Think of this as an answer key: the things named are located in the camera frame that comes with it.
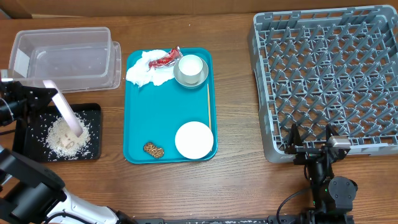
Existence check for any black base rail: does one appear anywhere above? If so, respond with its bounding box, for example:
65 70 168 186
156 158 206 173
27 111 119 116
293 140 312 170
134 215 299 224

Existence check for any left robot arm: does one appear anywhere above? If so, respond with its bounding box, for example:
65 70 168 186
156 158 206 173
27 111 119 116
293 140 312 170
1 69 136 223

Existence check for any small white plate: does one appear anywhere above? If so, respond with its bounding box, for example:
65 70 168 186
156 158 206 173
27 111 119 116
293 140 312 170
175 121 214 160

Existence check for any red snack wrapper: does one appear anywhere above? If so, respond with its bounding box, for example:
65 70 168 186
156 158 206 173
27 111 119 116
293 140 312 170
149 47 183 69

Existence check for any large white plate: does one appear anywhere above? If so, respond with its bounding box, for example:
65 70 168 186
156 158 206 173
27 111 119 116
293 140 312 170
43 80 83 137

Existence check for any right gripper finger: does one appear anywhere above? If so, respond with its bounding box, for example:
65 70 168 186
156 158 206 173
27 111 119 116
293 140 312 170
325 124 339 146
286 123 302 149

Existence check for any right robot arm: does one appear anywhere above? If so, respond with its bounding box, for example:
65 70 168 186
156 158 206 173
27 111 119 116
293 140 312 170
276 124 358 223

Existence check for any grey dishwasher rack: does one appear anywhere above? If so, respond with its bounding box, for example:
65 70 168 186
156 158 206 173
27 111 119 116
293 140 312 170
248 5 397 163

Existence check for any grey saucer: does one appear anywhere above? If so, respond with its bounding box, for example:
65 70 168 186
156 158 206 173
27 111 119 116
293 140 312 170
174 58 209 89

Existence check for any black plastic tray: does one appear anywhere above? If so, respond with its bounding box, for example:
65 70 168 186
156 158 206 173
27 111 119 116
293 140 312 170
12 103 102 162

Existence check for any white rice pile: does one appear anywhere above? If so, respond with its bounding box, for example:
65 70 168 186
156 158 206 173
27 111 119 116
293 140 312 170
28 111 99 161

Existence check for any brown cookie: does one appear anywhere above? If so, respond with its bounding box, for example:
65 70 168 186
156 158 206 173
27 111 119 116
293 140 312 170
143 142 165 159

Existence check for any white napkin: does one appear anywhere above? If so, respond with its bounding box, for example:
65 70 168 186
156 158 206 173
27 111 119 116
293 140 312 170
126 50 174 88

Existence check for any teal serving tray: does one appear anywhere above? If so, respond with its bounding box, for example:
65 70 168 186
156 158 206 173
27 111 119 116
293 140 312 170
123 48 218 164

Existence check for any clear plastic bin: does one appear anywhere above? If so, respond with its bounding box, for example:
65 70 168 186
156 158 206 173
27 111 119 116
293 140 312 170
1 27 122 93

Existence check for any wooden chopstick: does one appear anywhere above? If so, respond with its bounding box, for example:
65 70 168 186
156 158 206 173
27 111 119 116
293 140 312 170
206 84 211 130

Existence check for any white cup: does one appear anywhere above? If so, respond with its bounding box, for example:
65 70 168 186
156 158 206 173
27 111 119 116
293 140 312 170
178 55 203 84

